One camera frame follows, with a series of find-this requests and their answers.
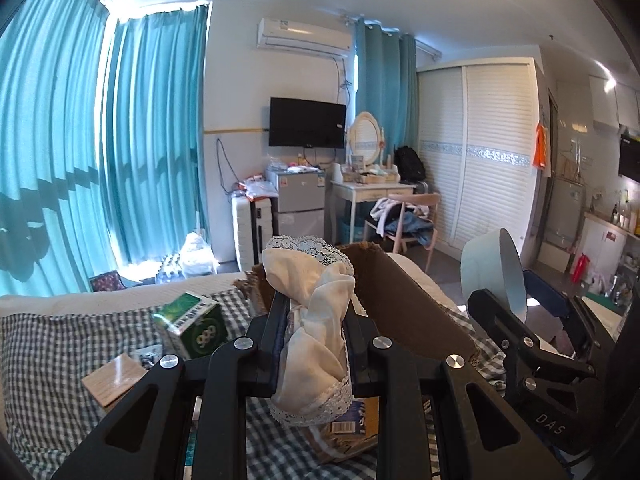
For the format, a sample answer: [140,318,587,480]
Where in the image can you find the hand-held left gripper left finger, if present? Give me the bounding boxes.
[50,290,293,480]

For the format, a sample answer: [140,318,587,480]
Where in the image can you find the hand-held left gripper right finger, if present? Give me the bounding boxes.
[345,310,571,480]

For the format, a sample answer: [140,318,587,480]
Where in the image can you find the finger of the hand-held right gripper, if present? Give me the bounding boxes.
[467,288,607,402]
[522,269,622,357]

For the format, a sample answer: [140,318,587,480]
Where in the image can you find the white lace cloth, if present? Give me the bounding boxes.
[261,235,357,428]

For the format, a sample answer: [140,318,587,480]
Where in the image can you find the pale blue bowl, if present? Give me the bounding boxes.
[460,227,531,324]

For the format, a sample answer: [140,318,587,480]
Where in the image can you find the brown cardboard box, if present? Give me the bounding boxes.
[234,241,483,464]

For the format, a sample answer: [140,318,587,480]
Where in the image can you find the green medicine box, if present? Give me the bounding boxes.
[151,291,231,361]

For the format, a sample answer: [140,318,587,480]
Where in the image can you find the small white table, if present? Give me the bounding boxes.
[580,292,632,322]

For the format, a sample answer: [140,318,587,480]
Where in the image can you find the white jar with blue label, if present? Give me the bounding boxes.
[329,399,382,442]

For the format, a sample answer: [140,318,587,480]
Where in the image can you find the white kitchen cabinet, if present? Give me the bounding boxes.
[575,212,632,287]

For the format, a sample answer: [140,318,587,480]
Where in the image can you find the white suitcase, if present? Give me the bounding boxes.
[231,196,280,273]

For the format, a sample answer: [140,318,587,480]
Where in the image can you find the white plastic bag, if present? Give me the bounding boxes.
[179,232,221,277]

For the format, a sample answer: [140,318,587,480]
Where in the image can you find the wooden chair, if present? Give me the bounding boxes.
[362,192,442,274]

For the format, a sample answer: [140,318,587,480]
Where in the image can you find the pack of water bottles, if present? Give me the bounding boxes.
[155,255,189,284]

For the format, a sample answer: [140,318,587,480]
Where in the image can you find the blue bin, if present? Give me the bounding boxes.
[340,217,367,247]

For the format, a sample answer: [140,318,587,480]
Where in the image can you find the white sachet with black print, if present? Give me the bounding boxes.
[135,345,164,369]

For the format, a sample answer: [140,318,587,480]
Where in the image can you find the silver mini fridge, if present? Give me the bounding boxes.
[265,167,327,261]

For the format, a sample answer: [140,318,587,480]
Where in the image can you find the pile of plastic packets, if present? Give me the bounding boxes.
[239,175,279,202]

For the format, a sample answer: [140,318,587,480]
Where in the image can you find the white sliding door wardrobe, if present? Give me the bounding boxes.
[416,57,547,267]

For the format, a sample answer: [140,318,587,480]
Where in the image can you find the orange cloth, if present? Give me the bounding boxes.
[532,122,551,169]

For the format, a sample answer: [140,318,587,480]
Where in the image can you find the white dressing table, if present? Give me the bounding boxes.
[330,177,417,247]

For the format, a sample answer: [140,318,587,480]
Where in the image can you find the light wooden block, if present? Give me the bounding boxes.
[81,352,151,409]

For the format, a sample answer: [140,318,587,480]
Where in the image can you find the dark patterned cushion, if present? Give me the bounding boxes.
[89,270,144,294]

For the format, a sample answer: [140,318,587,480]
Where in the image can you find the wooden desk organiser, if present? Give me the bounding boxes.
[367,162,401,185]

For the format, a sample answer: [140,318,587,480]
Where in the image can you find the black backpack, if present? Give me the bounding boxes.
[394,145,427,184]

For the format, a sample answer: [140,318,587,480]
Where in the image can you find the teal curtain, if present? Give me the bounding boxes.
[0,0,112,297]
[352,20,419,155]
[101,4,211,267]

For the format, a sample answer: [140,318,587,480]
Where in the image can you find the checked blanket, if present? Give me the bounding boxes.
[0,285,508,480]

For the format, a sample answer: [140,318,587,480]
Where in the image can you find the white air conditioner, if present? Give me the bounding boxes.
[256,17,353,57]

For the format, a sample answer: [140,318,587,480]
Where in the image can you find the dark wall cable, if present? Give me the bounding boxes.
[215,137,242,197]

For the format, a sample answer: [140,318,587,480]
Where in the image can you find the white wall cabinets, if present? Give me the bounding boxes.
[589,75,640,132]

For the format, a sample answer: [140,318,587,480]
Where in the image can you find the black wall television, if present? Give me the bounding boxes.
[269,96,347,150]

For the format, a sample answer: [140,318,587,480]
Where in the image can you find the oval mirror with white frame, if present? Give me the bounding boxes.
[348,111,386,166]

